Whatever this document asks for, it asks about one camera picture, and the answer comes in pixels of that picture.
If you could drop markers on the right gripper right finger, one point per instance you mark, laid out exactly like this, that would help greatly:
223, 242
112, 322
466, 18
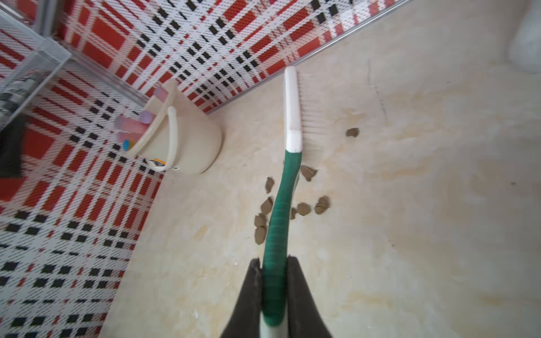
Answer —
304, 319

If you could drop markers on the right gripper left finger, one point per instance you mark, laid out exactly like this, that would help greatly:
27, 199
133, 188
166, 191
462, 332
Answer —
246, 315

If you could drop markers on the green white scrub brush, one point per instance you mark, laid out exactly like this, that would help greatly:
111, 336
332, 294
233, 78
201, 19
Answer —
274, 317

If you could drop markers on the purple trowel pink handle back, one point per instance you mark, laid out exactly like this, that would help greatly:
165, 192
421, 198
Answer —
161, 94

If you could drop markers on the yellow trowel yellow handle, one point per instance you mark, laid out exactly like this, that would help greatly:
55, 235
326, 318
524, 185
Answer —
128, 144

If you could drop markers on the purple pointed trowel pink handle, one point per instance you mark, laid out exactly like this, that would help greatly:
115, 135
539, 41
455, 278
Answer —
128, 136

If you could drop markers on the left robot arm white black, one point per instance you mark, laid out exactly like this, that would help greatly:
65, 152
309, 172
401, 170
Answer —
12, 137

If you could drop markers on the soil clump on table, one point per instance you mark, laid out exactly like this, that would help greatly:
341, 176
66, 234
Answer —
260, 223

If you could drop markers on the cream plastic bucket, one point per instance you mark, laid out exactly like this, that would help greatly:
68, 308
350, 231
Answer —
181, 137

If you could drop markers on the can on shelf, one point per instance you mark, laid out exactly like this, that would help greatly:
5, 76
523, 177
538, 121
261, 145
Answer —
17, 91

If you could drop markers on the husky plush toy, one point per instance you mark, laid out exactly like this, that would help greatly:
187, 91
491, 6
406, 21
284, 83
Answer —
524, 50

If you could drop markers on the clear wall shelf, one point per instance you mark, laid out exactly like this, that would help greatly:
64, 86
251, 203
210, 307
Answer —
28, 62

